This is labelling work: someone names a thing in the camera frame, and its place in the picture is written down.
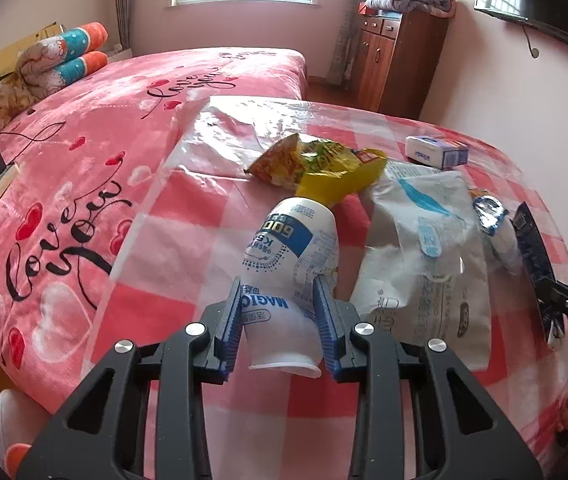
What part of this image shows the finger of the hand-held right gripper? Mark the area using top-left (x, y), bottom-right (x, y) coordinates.
top-left (511, 201), bottom-right (568, 352)

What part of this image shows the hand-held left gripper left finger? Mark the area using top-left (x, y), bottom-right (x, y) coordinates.
top-left (16, 276), bottom-right (243, 480)

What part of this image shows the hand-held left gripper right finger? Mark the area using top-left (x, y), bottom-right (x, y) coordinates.
top-left (312, 275), bottom-right (544, 480)

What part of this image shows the blue silver wrapper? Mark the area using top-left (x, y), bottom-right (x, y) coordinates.
top-left (471, 194), bottom-right (525, 273)

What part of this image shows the white plastic drink bottle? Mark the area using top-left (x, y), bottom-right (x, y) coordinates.
top-left (238, 196), bottom-right (339, 378)

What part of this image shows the orange plastic basin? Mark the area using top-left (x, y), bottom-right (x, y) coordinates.
top-left (6, 442), bottom-right (32, 478)

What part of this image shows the pink checked plastic tablecloth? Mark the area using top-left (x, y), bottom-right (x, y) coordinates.
top-left (105, 95), bottom-right (568, 480)

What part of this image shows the white silver packaging bag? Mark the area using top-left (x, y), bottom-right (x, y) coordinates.
top-left (349, 165), bottom-right (492, 372)

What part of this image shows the small white blue box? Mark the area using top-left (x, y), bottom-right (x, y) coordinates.
top-left (405, 135), bottom-right (469, 170)

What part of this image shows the yellow snack bag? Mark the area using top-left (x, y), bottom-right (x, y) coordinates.
top-left (244, 133), bottom-right (389, 207)

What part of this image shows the brown wooden cabinet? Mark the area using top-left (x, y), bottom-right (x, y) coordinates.
top-left (351, 10), bottom-right (450, 121)

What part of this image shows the white rounded object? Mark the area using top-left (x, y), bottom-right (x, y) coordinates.
top-left (0, 389), bottom-right (47, 466)

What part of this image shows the pink heart print blanket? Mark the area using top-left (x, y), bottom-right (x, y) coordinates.
top-left (0, 47), bottom-right (309, 401)

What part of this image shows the grey curtain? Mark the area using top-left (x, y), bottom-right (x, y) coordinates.
top-left (328, 0), bottom-right (362, 88)
top-left (114, 0), bottom-right (137, 53)

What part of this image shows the rolled colourful quilt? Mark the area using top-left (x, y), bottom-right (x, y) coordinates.
top-left (16, 21), bottom-right (110, 101)

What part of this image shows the floral pillow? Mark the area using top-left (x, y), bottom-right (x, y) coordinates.
top-left (0, 72), bottom-right (34, 131)

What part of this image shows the television cable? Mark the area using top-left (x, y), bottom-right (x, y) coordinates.
top-left (521, 22), bottom-right (540, 58)

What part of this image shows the power strip with cables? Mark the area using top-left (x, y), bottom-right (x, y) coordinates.
top-left (0, 122), bottom-right (67, 261)

